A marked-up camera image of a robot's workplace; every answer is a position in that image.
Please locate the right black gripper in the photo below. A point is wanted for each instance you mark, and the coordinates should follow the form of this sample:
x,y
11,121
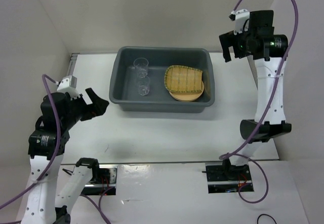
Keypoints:
x,y
229,39

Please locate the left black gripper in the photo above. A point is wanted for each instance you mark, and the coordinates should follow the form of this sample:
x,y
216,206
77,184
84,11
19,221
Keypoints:
x,y
99,106

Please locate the clear plastic cup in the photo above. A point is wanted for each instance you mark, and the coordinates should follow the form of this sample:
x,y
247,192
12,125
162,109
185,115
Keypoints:
x,y
141,66
143,85

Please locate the woven bamboo tray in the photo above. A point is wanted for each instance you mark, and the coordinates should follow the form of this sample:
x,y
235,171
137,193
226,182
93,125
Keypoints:
x,y
183,79

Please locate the tan plate with bear print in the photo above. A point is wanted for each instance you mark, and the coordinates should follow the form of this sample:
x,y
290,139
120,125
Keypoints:
x,y
189,97

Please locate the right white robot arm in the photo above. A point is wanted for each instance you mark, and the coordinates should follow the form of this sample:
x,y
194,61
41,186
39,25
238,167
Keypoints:
x,y
270,120

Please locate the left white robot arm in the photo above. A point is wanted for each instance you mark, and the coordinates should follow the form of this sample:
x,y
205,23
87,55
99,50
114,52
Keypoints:
x,y
46,151

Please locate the grey plastic bin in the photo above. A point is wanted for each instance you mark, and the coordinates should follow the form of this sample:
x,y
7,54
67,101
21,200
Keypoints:
x,y
123,83

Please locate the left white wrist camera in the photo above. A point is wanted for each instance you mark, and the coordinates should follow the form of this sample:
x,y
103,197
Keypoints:
x,y
68,85

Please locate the aluminium frame rail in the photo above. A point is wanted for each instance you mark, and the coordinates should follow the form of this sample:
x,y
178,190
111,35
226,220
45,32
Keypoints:
x,y
72,63

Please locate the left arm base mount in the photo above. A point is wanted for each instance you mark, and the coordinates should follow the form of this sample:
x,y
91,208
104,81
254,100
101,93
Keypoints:
x,y
103,179

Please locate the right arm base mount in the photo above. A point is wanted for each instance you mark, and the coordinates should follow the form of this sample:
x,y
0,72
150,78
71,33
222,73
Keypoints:
x,y
225,178

